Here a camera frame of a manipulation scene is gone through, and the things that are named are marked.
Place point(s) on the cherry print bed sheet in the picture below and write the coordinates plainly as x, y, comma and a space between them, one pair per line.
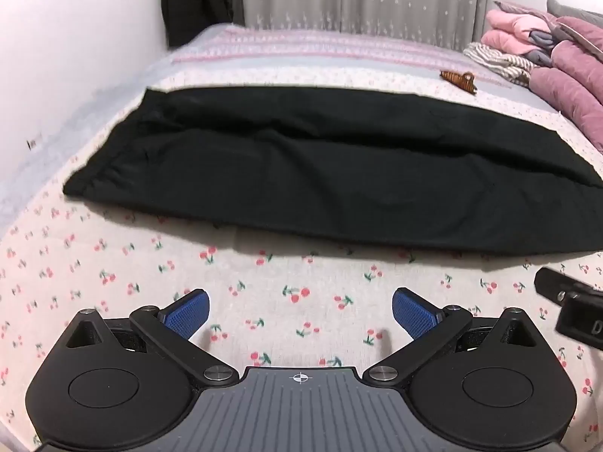
282, 282

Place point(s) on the grey pillow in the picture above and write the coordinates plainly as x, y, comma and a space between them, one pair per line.
574, 9

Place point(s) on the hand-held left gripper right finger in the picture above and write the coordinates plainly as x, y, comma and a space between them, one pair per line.
414, 314

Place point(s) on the grey dotted curtain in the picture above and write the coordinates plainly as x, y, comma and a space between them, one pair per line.
367, 0

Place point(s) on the brown hair claw clip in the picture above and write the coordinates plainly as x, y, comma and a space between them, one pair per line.
454, 77

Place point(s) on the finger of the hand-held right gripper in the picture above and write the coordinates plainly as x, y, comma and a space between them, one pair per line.
572, 306

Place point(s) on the dark hanging clothes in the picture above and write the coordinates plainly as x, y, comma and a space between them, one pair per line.
198, 4

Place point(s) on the grey striped cloth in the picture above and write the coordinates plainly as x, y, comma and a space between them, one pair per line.
494, 59

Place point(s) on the black pants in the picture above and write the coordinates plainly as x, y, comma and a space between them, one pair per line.
329, 174

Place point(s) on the pink folded clothes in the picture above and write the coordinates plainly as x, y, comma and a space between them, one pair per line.
509, 28

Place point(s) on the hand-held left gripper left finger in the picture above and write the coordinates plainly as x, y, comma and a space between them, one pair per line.
188, 314

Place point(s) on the grey folded cloth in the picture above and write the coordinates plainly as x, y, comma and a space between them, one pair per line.
541, 42

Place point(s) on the purple quilted jacket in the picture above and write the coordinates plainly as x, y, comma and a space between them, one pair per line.
574, 89

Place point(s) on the pink striped blanket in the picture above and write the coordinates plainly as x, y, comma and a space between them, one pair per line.
306, 44

